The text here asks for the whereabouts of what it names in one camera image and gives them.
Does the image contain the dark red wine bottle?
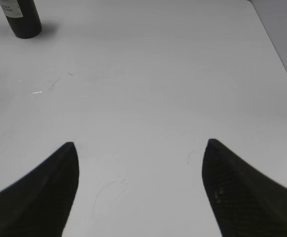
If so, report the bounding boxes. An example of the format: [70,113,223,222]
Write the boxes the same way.
[0,0,42,39]

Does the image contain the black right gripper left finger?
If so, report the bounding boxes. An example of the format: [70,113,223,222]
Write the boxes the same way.
[0,142,79,237]

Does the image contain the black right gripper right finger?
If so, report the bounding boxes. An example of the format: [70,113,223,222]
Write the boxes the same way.
[202,139,287,237]

